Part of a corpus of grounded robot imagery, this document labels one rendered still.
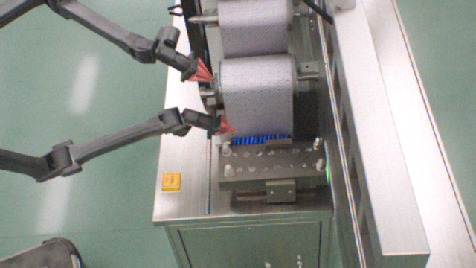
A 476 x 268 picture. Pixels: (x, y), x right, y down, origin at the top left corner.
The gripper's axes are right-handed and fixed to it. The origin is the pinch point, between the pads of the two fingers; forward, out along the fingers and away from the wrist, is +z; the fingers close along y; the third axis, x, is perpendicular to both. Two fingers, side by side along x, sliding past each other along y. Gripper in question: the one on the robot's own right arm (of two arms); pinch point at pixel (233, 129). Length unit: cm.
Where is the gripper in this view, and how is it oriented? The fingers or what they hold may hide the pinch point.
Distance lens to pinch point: 190.5
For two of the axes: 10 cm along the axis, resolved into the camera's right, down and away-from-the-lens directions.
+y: 0.0, 7.7, -6.3
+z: 9.1, 2.6, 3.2
